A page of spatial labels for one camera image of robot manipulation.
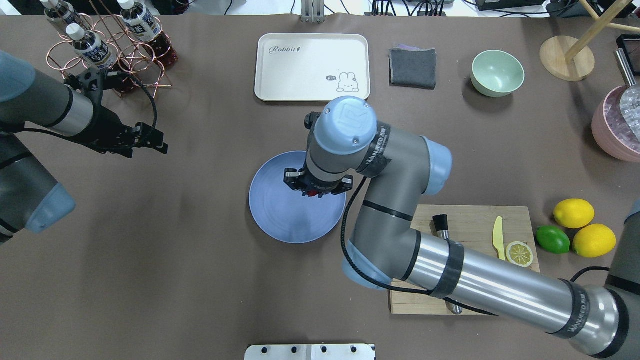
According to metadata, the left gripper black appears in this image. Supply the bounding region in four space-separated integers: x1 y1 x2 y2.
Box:
64 68 169 159

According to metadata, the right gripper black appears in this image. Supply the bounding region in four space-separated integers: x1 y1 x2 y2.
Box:
283 168 354 197

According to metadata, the blue plate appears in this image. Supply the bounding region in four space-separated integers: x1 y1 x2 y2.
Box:
248 150 346 244

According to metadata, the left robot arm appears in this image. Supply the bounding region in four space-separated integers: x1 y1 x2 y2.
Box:
0 51 169 243

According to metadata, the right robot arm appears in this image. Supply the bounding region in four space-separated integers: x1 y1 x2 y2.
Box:
284 96 640 360

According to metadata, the drink bottle top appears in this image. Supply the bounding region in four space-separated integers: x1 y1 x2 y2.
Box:
65 23 131 73

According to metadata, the drink bottle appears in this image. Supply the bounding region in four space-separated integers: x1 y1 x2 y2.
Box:
65 23 131 73
118 0 178 69
40 0 89 37

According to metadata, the drink bottle lower left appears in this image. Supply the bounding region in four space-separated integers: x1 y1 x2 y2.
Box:
118 0 178 69

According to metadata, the cream rabbit tray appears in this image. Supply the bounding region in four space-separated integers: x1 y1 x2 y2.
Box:
254 33 371 102

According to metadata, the steel muddler black tip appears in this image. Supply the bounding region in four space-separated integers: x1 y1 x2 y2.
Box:
432 214 463 315

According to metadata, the drink bottle lower right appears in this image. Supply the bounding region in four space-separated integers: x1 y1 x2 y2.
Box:
40 0 89 37

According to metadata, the grey folded cloth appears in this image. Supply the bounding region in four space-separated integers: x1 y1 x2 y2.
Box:
389 44 437 90

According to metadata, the wooden cutting board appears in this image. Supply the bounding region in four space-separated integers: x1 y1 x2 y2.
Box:
388 204 540 317

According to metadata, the yellow plastic knife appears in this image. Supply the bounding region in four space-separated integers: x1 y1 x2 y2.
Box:
492 216 506 261

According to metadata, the green bowl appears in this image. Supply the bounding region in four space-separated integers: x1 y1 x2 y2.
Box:
471 50 525 98

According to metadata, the green lime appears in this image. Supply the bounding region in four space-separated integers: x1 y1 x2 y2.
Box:
535 225 570 255

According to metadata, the yellow lemon lower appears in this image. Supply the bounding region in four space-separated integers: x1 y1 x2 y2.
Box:
553 198 595 229

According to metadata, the yellow lemon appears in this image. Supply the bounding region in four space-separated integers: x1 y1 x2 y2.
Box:
573 223 617 258
553 198 595 229

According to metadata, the wooden stand with round base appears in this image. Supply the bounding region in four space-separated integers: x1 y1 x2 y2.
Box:
539 0 640 82

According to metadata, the yellow lemon upper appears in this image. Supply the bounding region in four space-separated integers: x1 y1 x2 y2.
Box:
573 223 617 258

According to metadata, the pink ice bucket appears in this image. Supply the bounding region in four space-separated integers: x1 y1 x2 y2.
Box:
591 86 640 163

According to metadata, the steel ice scoop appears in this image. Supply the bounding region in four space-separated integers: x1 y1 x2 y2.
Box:
615 48 640 133

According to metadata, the copper wire bottle rack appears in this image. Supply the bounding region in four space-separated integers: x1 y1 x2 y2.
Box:
59 4 169 94

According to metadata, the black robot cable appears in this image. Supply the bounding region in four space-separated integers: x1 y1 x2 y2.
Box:
340 176 496 317

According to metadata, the camera pole bracket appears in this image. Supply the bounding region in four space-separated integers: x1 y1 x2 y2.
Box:
300 0 326 24

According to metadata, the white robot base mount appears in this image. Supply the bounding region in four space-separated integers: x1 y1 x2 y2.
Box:
244 343 377 360

